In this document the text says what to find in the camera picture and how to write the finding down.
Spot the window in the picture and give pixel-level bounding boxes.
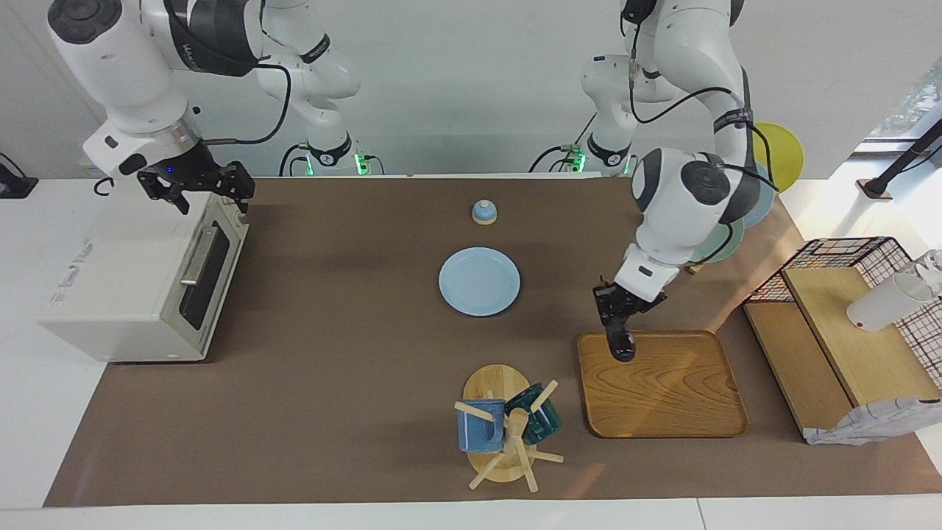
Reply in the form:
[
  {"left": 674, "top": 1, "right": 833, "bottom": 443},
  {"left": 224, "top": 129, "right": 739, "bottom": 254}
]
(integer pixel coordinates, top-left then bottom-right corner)
[{"left": 865, "top": 55, "right": 942, "bottom": 144}]

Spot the black wire basket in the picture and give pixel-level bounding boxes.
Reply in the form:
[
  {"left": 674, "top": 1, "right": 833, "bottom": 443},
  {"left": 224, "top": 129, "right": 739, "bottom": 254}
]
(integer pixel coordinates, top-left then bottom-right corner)
[{"left": 743, "top": 236, "right": 942, "bottom": 391}]

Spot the dark green mug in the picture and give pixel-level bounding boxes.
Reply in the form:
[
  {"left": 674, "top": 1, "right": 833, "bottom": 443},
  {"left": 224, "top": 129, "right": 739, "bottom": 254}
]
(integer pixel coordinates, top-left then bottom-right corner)
[{"left": 505, "top": 383, "right": 562, "bottom": 445}]

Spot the wooden mug tree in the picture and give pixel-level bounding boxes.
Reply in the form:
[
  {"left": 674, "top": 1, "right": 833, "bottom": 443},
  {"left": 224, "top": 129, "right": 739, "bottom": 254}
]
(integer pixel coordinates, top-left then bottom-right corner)
[{"left": 454, "top": 364, "right": 564, "bottom": 492}]

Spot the black device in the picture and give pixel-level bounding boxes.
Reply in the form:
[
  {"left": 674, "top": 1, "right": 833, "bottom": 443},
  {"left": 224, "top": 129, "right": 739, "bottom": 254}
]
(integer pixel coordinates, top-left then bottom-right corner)
[{"left": 0, "top": 152, "right": 39, "bottom": 199}]

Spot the checkered grey cloth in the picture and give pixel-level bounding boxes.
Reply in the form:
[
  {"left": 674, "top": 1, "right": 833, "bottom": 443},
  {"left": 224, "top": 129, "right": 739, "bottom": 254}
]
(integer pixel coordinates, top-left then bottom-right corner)
[{"left": 804, "top": 396, "right": 942, "bottom": 446}]

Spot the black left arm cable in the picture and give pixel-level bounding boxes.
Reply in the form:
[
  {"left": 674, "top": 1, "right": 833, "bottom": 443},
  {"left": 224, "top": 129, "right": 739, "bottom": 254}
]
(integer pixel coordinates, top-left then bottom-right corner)
[{"left": 622, "top": 0, "right": 777, "bottom": 194}]

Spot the light blue racked plate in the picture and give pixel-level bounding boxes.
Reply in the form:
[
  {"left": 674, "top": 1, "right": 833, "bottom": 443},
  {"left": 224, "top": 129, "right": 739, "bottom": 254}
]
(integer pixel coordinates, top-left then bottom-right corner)
[{"left": 740, "top": 166, "right": 775, "bottom": 229}]

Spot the wooden two-step shelf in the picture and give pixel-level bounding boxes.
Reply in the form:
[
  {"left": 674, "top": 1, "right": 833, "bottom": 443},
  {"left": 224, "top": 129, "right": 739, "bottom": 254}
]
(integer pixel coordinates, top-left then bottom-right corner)
[{"left": 743, "top": 266, "right": 942, "bottom": 442}]

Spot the white cup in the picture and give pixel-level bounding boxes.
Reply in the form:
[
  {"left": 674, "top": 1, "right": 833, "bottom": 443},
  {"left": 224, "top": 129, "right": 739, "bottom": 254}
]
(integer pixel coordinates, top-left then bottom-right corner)
[{"left": 846, "top": 272, "right": 935, "bottom": 332}]

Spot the pale green plate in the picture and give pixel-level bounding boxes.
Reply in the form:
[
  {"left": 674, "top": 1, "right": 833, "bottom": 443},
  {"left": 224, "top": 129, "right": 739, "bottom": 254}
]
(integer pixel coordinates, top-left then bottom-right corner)
[{"left": 692, "top": 219, "right": 746, "bottom": 264}]

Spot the light blue serving plate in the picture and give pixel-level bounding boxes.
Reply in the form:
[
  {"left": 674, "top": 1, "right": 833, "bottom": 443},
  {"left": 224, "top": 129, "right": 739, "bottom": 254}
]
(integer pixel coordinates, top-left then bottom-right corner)
[{"left": 439, "top": 247, "right": 521, "bottom": 318}]

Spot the blue mug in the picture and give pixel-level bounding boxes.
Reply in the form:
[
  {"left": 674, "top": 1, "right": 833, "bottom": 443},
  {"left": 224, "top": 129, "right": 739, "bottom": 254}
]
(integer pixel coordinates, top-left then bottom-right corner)
[{"left": 457, "top": 399, "right": 506, "bottom": 453}]

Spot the black base cable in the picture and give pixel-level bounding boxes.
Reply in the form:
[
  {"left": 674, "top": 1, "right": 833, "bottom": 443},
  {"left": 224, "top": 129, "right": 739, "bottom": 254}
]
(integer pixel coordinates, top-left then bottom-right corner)
[
  {"left": 528, "top": 110, "right": 598, "bottom": 174},
  {"left": 278, "top": 142, "right": 310, "bottom": 177}
]

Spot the clear glass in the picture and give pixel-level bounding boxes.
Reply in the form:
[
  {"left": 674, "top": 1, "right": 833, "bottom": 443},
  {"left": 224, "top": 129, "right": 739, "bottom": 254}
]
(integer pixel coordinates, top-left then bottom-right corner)
[{"left": 913, "top": 249, "right": 942, "bottom": 295}]

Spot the black camera stand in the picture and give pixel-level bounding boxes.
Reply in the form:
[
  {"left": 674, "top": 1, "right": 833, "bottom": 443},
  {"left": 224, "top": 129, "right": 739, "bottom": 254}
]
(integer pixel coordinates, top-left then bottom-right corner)
[{"left": 856, "top": 118, "right": 942, "bottom": 201}]

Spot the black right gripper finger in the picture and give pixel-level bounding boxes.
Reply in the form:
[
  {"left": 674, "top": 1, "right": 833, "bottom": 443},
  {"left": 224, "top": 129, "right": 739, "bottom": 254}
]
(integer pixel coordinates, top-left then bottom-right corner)
[
  {"left": 233, "top": 160, "right": 257, "bottom": 215},
  {"left": 138, "top": 178, "right": 194, "bottom": 216}
]

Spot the brown table mat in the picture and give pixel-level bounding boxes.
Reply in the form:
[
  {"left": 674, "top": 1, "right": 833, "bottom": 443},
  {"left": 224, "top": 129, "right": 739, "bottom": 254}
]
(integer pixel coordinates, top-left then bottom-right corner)
[{"left": 43, "top": 177, "right": 942, "bottom": 507}]

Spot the white toaster oven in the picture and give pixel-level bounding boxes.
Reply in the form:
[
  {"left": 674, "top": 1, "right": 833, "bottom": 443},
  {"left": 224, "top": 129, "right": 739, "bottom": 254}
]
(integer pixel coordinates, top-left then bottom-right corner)
[{"left": 38, "top": 171, "right": 249, "bottom": 363}]

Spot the yellow plate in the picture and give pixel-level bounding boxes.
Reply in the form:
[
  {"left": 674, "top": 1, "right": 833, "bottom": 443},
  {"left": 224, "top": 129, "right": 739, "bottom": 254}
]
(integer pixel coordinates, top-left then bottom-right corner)
[{"left": 752, "top": 122, "right": 804, "bottom": 194}]

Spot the wooden serving tray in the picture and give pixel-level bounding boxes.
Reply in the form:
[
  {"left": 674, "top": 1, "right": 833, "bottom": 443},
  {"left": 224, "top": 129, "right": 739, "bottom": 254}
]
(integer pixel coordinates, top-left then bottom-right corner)
[{"left": 576, "top": 330, "right": 749, "bottom": 439}]

